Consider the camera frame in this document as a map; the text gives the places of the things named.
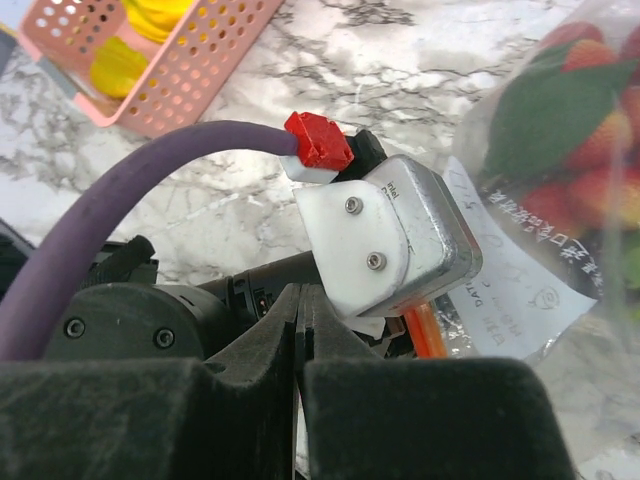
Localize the zip bag with berries grapes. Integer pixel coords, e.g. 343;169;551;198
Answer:
416;1;639;479

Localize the yellow fake banana bunch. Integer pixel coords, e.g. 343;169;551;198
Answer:
121;0;193;44

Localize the yellow green fake starfruit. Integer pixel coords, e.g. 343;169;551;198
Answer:
89;36;149;100

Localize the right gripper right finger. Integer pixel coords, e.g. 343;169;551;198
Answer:
298;286;574;479

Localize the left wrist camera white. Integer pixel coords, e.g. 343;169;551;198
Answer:
282;112;484;321

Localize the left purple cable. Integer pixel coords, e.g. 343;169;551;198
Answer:
0;119;301;361

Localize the red fake berry bunch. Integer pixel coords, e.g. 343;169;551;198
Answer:
519;19;640;241

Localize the pink plastic basket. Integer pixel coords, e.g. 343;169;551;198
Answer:
17;1;280;138

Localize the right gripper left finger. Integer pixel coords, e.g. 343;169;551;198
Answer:
1;285;300;479

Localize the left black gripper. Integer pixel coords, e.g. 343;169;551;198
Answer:
0;234;321;364

